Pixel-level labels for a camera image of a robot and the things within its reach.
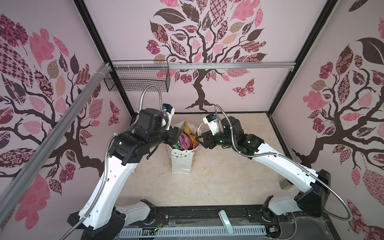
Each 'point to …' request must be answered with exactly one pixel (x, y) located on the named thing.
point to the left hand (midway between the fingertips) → (174, 133)
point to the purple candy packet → (184, 142)
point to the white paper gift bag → (182, 161)
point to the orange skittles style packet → (187, 131)
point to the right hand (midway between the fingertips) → (198, 135)
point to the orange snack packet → (194, 143)
